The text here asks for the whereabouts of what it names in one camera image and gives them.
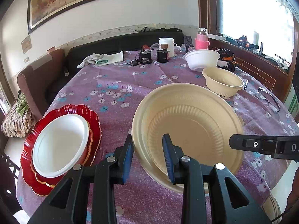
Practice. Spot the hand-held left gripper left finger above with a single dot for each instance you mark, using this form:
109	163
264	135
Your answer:
128	161

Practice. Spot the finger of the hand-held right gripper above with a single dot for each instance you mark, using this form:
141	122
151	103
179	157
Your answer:
250	143

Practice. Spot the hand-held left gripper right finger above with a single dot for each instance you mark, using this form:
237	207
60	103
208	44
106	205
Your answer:
167	161

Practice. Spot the large beige paper plate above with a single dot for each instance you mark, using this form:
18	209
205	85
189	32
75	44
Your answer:
191	121

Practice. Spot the small white bowl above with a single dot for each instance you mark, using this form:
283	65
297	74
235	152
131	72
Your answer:
60	144

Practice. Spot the red glass plate gold rim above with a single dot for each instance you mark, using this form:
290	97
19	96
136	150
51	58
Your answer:
77	110

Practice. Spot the eyeglasses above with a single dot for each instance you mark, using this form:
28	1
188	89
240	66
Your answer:
268	96

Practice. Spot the silver black pen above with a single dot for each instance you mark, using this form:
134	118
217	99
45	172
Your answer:
245	84

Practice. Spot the cream ribbed bowl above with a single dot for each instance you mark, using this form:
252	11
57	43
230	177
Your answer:
222	79

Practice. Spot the purple floral tablecloth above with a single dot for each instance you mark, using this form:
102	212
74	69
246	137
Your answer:
116	79

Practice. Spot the black power adapter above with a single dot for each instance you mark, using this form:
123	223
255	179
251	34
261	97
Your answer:
135	63

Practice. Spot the large white bowl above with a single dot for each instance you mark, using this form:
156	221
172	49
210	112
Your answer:
201	58

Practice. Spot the black orange power tool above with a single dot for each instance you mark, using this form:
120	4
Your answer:
244	42

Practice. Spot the black cylindrical device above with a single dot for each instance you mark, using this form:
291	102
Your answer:
144	59
162	56

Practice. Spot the white cloth with green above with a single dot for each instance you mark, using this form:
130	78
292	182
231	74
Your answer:
114	57

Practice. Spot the white work gloves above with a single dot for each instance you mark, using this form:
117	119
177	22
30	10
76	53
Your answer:
90	59

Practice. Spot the white flat box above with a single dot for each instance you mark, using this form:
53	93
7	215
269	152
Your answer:
217	36

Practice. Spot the white plastic jar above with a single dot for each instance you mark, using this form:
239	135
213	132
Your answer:
169	49

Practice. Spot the pink thermos bottle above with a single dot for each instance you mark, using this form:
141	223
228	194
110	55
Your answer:
201	42

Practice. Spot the black sofa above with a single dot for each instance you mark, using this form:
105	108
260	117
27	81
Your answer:
105	45

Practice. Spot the striped patterned bag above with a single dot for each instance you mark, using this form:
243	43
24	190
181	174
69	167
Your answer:
16	121

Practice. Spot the brown armchair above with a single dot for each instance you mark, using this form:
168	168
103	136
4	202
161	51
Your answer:
39	79

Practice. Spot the white wall switch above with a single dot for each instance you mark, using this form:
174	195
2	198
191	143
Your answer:
26	59

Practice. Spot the wall plate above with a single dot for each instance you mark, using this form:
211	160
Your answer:
26	44

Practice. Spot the framed wall painting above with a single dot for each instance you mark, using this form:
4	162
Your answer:
70	0

